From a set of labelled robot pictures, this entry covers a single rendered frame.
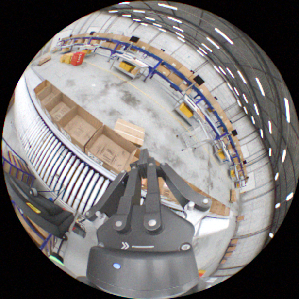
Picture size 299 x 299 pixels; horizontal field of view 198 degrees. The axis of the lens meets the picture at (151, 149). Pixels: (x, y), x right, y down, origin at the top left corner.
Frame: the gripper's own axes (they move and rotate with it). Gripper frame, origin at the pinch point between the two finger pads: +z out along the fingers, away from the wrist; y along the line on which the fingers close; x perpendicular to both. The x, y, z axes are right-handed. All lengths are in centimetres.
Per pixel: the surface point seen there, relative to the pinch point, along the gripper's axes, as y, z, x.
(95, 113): -113, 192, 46
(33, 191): -47.6, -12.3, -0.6
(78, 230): -59, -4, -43
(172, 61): 154, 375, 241
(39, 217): -31.1, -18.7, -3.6
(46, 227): -29.3, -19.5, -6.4
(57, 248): -34.1, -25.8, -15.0
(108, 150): -43, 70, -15
